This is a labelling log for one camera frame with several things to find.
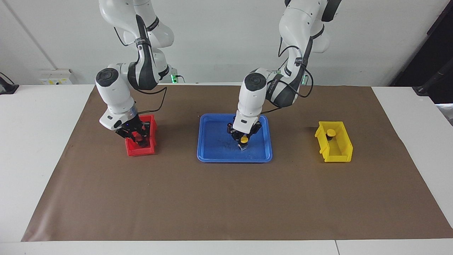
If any black stand pole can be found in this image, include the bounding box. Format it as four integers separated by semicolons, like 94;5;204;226
412;57;453;97

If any black device at table edge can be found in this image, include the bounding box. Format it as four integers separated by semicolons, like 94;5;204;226
0;72;19;95

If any white wall socket box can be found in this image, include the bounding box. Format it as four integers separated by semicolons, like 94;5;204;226
39;69;73;85

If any blue plastic tray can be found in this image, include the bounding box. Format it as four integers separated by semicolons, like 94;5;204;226
197;113;273;163

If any brown paper mat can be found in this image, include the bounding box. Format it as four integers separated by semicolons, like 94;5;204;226
21;84;453;242

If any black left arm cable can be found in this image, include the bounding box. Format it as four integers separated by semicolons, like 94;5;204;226
260;35;315;115

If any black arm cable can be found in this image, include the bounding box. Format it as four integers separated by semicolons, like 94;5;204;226
113;21;168;114
260;35;315;115

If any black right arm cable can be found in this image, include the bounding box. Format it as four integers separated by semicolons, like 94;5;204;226
113;21;168;114

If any grey plastic sheet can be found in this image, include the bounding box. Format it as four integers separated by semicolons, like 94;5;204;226
437;103;453;127

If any red plastic bin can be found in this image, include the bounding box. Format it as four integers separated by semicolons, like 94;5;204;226
125;114;158;157

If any yellow plastic bin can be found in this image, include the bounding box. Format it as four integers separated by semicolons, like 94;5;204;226
315;121;354;163

